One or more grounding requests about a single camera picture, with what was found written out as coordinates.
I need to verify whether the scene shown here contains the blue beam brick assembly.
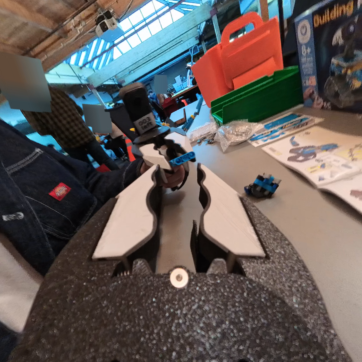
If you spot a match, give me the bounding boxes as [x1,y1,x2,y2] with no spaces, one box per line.
[253,174,282,193]

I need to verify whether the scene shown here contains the dark green storage bin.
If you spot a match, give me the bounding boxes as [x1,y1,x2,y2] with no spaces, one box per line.
[211,66,304,126]

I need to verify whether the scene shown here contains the white ceiling-mounted device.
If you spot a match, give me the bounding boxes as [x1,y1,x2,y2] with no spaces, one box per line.
[95,10,119,37]

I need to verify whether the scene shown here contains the dark toy box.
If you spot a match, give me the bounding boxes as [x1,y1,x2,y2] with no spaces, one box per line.
[294,0,362,114]

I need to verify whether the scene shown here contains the person's left forearm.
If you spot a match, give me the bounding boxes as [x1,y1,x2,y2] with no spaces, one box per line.
[85,158,145,198]

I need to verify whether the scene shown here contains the orange plastic box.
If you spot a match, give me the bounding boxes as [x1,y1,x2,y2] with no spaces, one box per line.
[191,11,285,108]

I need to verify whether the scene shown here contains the blue sticker sheet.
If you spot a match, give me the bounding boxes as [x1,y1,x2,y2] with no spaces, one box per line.
[247,113,324,147]

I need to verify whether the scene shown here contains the person's denim clothing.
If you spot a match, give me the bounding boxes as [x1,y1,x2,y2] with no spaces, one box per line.
[0,119,145,275]

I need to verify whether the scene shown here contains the blue angled beam brick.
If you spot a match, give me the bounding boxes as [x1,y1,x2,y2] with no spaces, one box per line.
[169,152,196,167]

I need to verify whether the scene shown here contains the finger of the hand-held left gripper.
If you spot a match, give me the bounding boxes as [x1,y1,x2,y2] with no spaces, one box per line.
[140,144,173,170]
[164,131,193,159]

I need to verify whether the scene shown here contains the person's left hand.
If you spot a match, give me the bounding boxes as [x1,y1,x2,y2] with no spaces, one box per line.
[140,161,186,188]

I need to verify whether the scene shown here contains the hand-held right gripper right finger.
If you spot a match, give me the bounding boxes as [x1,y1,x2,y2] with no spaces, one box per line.
[197,163,266,259]

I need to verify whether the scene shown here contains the large clear plastic parts bag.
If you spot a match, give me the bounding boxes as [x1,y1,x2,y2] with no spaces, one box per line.
[215,120,265,152]

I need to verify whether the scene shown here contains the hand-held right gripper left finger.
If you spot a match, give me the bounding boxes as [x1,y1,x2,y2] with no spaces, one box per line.
[92,164,163,269]

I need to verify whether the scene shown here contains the skylight windows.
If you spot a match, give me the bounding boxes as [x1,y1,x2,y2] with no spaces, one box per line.
[65,0,204,71]

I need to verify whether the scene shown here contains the open instruction booklet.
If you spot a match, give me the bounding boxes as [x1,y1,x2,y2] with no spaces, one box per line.
[262,126,362,214]

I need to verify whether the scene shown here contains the small clear plastic parts bag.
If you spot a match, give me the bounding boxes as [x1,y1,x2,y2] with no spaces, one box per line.
[188,123,219,145]

